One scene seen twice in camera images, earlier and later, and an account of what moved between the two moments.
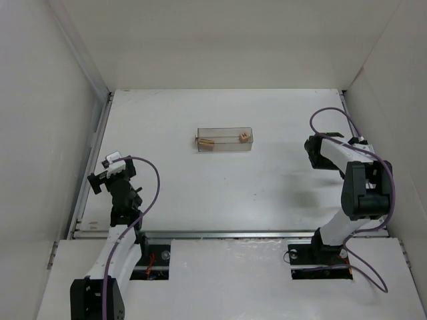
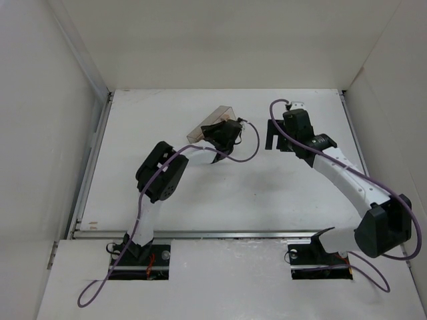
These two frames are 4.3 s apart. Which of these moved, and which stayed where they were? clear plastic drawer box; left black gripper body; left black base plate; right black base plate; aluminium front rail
Moved: left black gripper body; clear plastic drawer box
Stayed: aluminium front rail; right black base plate; left black base plate
